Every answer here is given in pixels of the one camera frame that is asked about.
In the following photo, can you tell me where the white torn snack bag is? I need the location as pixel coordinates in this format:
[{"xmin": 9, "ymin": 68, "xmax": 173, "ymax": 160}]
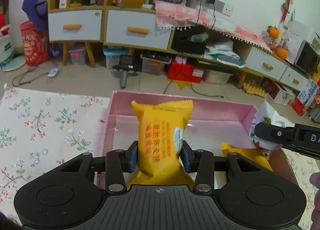
[{"xmin": 249, "ymin": 101, "xmax": 295, "ymax": 158}]

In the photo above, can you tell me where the yellow waffle sandwich packet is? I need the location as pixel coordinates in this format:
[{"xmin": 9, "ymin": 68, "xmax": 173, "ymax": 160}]
[{"xmin": 129, "ymin": 100, "xmax": 194, "ymax": 188}]

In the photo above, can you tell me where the yellow snack packet in box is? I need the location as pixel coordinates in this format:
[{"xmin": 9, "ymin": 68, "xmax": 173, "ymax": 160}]
[{"xmin": 221, "ymin": 142, "xmax": 273, "ymax": 171}]

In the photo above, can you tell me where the pink snack box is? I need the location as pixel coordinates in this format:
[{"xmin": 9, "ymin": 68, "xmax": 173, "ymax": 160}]
[{"xmin": 93, "ymin": 90, "xmax": 299, "ymax": 191}]

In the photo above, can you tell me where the orange fruit lower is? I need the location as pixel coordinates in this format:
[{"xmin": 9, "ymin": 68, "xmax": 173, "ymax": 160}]
[{"xmin": 275, "ymin": 47, "xmax": 288, "ymax": 60}]

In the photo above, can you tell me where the orange fruit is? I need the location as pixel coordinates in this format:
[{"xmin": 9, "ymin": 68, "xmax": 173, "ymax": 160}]
[
  {"xmin": 275, "ymin": 47, "xmax": 288, "ymax": 60},
  {"xmin": 267, "ymin": 26, "xmax": 279, "ymax": 39}
]

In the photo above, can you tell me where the floral tablecloth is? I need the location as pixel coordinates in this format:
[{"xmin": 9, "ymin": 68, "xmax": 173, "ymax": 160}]
[{"xmin": 0, "ymin": 87, "xmax": 110, "ymax": 220}]

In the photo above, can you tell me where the red box under cabinet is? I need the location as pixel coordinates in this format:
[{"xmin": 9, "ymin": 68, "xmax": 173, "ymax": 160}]
[{"xmin": 166, "ymin": 60, "xmax": 204, "ymax": 83}]

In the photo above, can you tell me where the orange fruit upper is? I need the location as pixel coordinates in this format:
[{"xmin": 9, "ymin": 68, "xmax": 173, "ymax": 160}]
[{"xmin": 267, "ymin": 26, "xmax": 279, "ymax": 39}]

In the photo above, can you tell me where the red gift bag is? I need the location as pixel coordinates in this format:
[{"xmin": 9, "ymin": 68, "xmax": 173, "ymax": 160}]
[{"xmin": 20, "ymin": 21, "xmax": 50, "ymax": 66}]

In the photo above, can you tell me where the pink shelf cloth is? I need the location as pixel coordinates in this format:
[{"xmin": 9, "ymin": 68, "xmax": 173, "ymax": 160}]
[{"xmin": 154, "ymin": 0, "xmax": 272, "ymax": 52}]

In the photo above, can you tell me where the white shopping bag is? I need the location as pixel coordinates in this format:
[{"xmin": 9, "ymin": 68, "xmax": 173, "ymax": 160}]
[{"xmin": 0, "ymin": 24, "xmax": 15, "ymax": 68}]

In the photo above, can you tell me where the wooden white drawer cabinet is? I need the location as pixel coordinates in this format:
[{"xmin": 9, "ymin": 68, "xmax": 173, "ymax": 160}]
[{"xmin": 48, "ymin": 0, "xmax": 319, "ymax": 91}]

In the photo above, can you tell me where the purple plush toy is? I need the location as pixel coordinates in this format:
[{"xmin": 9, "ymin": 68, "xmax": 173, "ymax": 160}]
[{"xmin": 22, "ymin": 0, "xmax": 48, "ymax": 31}]

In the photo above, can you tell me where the black floor cable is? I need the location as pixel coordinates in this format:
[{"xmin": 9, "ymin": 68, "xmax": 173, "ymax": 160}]
[{"xmin": 11, "ymin": 66, "xmax": 53, "ymax": 88}]

